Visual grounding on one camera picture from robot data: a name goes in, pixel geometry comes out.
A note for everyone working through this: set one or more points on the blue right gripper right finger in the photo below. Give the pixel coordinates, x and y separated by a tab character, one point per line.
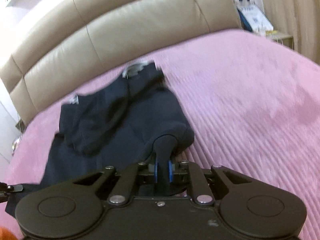
170	171

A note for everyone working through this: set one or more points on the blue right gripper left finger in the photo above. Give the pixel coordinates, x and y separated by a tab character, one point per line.
156	171

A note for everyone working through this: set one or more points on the navy hoodie with white stripes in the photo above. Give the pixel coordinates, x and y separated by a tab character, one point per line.
128	121

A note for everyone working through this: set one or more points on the pink quilted bedspread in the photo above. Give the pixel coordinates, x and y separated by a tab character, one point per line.
253	106

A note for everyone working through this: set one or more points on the beige leather headboard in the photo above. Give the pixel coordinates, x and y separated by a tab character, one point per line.
81	39

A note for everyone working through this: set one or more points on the bedside table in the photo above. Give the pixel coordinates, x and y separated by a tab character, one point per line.
282	38

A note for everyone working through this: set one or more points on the beige curtain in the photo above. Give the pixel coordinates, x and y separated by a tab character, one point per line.
299	18

